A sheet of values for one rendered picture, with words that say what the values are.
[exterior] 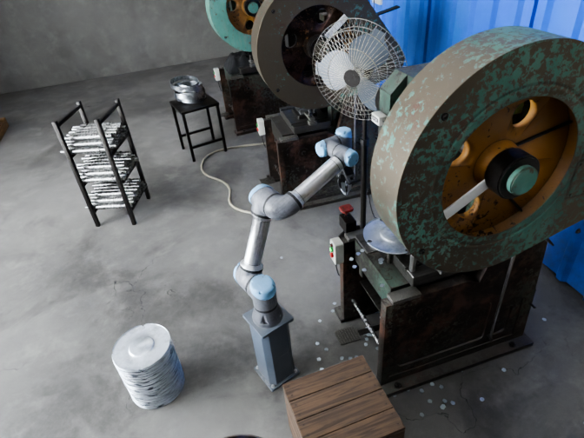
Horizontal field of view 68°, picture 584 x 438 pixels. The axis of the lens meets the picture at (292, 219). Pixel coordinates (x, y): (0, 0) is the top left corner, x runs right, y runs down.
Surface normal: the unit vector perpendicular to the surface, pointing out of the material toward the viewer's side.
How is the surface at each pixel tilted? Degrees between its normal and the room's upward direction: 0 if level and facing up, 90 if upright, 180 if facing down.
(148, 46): 90
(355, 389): 0
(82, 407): 0
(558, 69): 90
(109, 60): 90
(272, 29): 90
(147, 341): 0
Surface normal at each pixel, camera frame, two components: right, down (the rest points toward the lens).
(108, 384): -0.08, -0.81
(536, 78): 0.30, 0.54
